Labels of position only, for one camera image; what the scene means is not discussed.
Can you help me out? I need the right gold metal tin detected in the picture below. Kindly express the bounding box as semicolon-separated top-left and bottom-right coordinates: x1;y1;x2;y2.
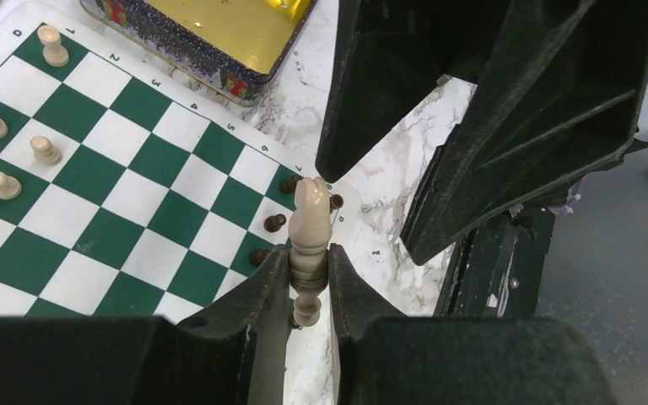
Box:
80;0;316;106

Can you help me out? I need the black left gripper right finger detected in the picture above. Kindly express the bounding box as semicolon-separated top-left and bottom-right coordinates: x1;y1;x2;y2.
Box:
328;244;616;404

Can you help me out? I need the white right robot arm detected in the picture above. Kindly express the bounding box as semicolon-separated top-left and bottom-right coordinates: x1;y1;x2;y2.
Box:
316;1;648;265

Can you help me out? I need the dark chess piece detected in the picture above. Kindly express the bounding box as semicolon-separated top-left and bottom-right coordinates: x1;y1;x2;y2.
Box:
263;213;287;233
329;194;344;212
249;249;270;267
279;174;303;194

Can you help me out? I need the green white chess board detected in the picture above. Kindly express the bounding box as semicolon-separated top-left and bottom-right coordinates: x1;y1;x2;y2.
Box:
0;0;361;326

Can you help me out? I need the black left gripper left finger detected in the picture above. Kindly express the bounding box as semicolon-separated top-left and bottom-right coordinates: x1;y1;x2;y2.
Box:
0;245;290;404

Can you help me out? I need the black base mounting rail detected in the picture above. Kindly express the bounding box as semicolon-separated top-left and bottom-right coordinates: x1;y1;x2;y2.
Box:
434;211;555;317

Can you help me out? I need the light wooden knight piece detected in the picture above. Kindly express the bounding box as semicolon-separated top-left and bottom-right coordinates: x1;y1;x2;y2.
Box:
288;176;332;327

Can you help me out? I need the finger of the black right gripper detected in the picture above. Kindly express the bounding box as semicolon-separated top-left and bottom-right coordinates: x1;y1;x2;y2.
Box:
400;1;648;265
316;0;511;182

